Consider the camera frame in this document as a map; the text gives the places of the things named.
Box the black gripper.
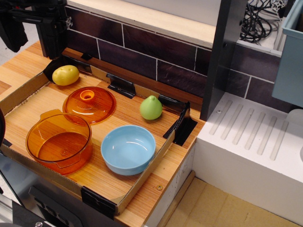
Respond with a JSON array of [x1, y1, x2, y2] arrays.
[[0, 0, 71, 59]]

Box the green plastic pear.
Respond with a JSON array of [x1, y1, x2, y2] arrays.
[[140, 95, 162, 120]]

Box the light blue bowl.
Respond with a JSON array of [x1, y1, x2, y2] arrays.
[[101, 125, 156, 176]]

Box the yellow plastic potato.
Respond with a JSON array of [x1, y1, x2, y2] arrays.
[[52, 65, 80, 86]]

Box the orange transparent pot lid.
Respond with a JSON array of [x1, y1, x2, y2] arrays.
[[62, 87, 116, 124]]

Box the orange transparent pot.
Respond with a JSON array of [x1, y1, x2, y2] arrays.
[[26, 109, 93, 175]]

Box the cardboard fence with black tape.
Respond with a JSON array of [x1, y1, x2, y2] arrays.
[[0, 51, 204, 224]]

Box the brass screw washer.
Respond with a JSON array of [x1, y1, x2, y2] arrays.
[[157, 185, 163, 191]]

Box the white dish drain board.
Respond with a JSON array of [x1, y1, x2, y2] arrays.
[[193, 93, 303, 225]]

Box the teal plastic bin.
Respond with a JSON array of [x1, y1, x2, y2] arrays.
[[272, 0, 303, 107]]

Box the dark grey vertical post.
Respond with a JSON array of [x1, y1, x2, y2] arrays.
[[200, 0, 247, 121]]

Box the tangled black cables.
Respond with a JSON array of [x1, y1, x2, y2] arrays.
[[239, 0, 290, 44]]

